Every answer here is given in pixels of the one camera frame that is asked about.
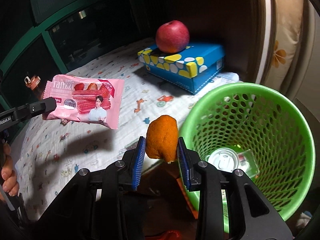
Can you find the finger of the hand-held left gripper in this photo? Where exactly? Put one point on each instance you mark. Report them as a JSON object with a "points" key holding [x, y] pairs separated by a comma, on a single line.
{"points": [[35, 108]]}

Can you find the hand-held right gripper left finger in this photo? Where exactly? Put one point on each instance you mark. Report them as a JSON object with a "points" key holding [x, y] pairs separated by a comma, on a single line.
{"points": [[138, 165]]}

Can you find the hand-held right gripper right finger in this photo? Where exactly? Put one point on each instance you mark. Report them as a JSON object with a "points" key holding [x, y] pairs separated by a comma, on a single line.
{"points": [[185, 167]]}

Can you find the orange peel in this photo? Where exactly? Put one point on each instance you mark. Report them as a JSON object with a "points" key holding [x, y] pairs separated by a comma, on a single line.
{"points": [[162, 137]]}

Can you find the yogurt tub with berry lid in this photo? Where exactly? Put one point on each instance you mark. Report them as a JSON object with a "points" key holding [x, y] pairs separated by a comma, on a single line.
{"points": [[222, 158]]}

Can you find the pink snack packet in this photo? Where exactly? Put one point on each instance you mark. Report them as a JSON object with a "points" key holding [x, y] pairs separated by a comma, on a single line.
{"points": [[85, 100]]}

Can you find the clear plastic box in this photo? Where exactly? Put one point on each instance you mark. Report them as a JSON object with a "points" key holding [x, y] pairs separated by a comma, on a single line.
{"points": [[248, 162]]}

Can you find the green plastic mesh basket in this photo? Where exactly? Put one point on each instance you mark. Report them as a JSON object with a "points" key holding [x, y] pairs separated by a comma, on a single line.
{"points": [[282, 130]]}

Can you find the person's left hand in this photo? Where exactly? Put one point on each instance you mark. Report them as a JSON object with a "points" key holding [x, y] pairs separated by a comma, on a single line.
{"points": [[10, 180]]}

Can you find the white printed blanket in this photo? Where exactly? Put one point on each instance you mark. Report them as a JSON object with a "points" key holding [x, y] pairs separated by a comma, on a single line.
{"points": [[100, 140]]}

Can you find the red plastic item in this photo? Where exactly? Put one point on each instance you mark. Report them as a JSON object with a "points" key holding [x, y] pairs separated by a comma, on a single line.
{"points": [[165, 235]]}

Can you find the blue spotted cardboard box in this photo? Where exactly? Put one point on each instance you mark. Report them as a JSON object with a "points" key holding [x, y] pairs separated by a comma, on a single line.
{"points": [[195, 65]]}

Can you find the red apple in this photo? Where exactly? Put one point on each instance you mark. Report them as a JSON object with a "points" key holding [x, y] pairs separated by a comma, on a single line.
{"points": [[172, 36]]}

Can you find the floral pillow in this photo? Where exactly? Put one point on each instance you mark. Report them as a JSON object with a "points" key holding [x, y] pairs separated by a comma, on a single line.
{"points": [[287, 30]]}

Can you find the green window frame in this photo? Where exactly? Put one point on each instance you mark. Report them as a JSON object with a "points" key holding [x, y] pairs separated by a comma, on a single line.
{"points": [[37, 32]]}

